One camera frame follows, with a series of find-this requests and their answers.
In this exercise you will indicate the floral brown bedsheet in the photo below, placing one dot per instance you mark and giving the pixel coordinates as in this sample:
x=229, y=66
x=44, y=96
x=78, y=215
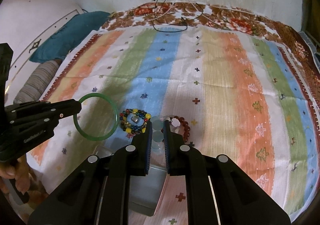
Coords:
x=221, y=17

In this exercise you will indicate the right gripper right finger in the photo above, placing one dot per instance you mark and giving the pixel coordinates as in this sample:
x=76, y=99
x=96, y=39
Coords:
x=218, y=190

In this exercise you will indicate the person's left hand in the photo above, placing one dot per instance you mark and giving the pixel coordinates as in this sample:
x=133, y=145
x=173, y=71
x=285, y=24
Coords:
x=19, y=173

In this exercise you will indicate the green jade bangle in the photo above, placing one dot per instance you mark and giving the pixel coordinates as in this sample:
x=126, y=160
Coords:
x=100, y=117

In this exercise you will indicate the silver metal tin box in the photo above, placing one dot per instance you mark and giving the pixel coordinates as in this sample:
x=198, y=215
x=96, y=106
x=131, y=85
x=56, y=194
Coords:
x=131, y=183

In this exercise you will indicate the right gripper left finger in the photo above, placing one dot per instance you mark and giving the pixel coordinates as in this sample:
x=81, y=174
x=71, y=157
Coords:
x=97, y=191

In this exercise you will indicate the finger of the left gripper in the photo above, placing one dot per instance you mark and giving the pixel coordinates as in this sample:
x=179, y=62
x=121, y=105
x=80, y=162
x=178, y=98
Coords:
x=41, y=109
x=32, y=124

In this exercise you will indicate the striped colourful cloth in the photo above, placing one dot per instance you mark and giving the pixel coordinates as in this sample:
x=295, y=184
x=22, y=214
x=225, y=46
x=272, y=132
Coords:
x=242, y=96

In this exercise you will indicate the teal pillow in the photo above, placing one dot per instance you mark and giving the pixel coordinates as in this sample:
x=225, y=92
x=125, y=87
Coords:
x=69, y=36

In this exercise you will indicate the striped grey bolster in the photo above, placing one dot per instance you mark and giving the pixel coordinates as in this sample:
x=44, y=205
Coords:
x=38, y=81

